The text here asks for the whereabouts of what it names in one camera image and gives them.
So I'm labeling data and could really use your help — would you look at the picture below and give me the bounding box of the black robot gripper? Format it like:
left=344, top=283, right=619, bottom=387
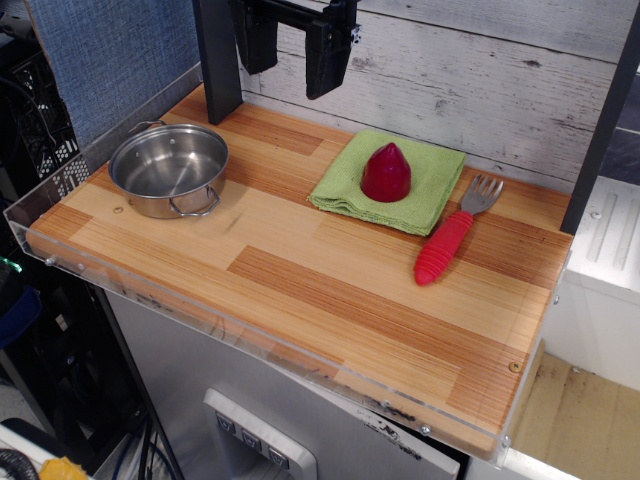
left=229, top=1, right=361, bottom=100

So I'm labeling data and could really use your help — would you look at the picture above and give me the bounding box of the red-handled metal fork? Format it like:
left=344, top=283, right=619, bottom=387
left=414, top=174, right=504, bottom=286

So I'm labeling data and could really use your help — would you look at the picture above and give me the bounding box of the stainless steel pot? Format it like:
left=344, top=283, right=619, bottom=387
left=108, top=121, right=229, bottom=219

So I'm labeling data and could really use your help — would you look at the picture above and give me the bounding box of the dark red cone object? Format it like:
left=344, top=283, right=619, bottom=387
left=360, top=142, right=412, bottom=203

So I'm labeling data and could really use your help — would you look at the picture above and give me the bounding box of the green folded cloth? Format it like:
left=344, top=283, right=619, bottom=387
left=309, top=130, right=466, bottom=236

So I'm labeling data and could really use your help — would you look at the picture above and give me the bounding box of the blue fabric panel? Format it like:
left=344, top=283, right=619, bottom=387
left=25, top=1, right=201, bottom=147

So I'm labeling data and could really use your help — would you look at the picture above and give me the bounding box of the black plastic crate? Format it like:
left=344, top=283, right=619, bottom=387
left=1, top=52, right=79, bottom=179

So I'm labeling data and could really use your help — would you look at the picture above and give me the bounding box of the clear acrylic table guard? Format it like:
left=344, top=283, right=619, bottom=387
left=2, top=64, right=574, bottom=470

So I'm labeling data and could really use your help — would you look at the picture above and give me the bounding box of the white ribbed toy sink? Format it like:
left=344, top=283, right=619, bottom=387
left=541, top=177, right=639, bottom=390

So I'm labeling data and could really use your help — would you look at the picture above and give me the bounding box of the black vertical post right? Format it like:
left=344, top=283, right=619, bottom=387
left=560, top=2, right=639, bottom=235

